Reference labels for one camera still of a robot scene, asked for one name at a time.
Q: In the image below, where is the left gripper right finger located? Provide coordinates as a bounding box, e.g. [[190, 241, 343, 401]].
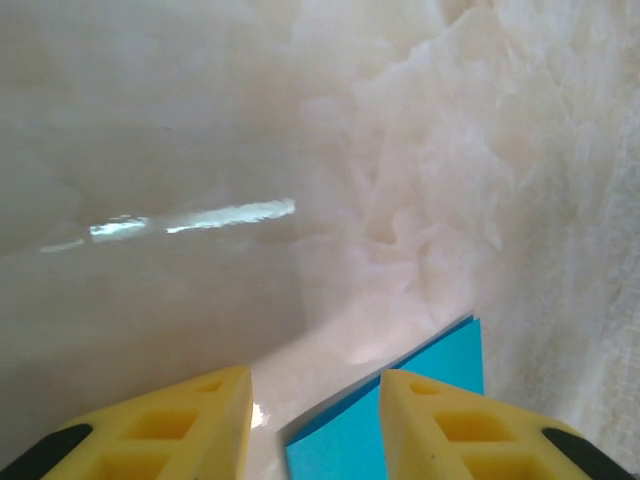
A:
[[379, 368, 634, 480]]

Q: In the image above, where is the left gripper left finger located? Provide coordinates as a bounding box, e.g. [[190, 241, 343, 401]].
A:
[[9, 364, 254, 480]]

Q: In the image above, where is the blue cloth square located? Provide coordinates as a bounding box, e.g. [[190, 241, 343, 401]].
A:
[[282, 314, 486, 480]]

